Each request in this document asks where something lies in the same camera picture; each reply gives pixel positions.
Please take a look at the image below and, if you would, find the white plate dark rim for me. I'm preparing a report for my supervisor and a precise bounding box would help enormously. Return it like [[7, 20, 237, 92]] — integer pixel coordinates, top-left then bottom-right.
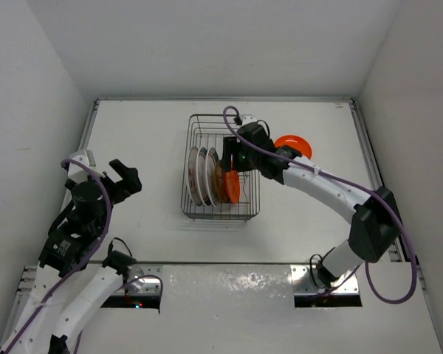
[[205, 147, 220, 207]]

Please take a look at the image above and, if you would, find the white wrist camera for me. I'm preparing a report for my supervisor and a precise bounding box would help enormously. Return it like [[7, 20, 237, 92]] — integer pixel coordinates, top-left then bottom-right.
[[233, 114, 258, 127], [61, 149, 96, 184]]

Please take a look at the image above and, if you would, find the metal base plate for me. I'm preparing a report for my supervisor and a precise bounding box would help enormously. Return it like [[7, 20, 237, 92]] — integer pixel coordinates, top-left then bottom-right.
[[290, 264, 360, 296], [120, 263, 163, 296]]

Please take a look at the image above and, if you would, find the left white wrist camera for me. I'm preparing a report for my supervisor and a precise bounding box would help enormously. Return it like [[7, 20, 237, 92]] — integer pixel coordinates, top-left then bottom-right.
[[61, 149, 96, 184]]

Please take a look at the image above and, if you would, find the white plate green rim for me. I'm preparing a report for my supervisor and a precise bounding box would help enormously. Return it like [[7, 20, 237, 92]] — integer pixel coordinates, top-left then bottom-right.
[[196, 147, 211, 207]]

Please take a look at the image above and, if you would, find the yellow brown plate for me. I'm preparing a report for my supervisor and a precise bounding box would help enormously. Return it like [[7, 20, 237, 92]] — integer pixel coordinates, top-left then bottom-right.
[[214, 162, 230, 203]]

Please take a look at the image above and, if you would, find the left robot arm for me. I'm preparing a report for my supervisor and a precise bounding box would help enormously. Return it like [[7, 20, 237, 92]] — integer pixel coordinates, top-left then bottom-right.
[[0, 153, 142, 353]]

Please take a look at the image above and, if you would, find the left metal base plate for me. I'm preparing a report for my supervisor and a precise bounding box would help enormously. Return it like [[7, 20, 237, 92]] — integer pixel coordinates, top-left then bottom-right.
[[120, 263, 163, 296]]

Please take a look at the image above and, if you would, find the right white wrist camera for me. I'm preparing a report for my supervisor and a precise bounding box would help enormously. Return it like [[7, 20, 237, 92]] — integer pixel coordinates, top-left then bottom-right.
[[233, 114, 258, 127]]

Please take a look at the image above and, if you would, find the metal wire dish rack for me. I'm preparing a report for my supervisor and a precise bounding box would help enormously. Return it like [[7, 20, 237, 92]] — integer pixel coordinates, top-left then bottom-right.
[[181, 114, 260, 221]]

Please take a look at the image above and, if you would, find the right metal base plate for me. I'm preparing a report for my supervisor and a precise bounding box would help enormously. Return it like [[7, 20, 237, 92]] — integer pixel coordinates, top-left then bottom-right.
[[290, 264, 360, 296]]

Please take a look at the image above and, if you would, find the white patterned plate leftmost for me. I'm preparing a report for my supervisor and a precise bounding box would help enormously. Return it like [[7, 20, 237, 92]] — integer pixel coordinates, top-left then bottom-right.
[[186, 147, 202, 207]]

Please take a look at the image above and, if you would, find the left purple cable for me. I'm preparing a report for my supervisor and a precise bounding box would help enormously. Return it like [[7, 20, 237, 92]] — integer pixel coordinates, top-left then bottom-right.
[[0, 159, 163, 354]]

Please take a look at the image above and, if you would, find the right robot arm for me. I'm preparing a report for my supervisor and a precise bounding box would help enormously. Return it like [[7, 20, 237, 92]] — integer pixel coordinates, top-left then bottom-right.
[[221, 116, 399, 286]]

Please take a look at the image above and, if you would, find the orange plate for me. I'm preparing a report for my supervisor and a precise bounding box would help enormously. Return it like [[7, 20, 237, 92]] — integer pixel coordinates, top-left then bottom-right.
[[275, 134, 313, 159], [224, 171, 241, 204]]

